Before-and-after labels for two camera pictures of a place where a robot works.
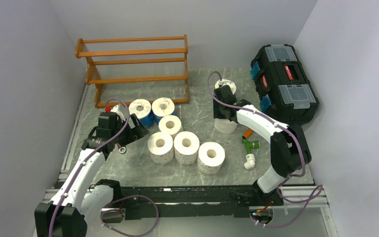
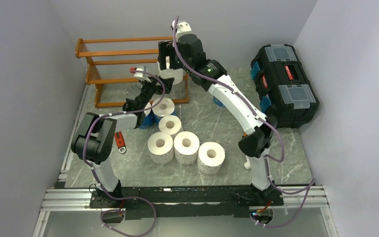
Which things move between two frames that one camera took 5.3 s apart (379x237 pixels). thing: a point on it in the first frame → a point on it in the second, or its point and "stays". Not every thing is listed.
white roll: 170,124 stays
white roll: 210,156 stays
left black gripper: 135,133 → 153,83
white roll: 160,146 stays
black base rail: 138,202 stays
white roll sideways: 224,126 → 177,73
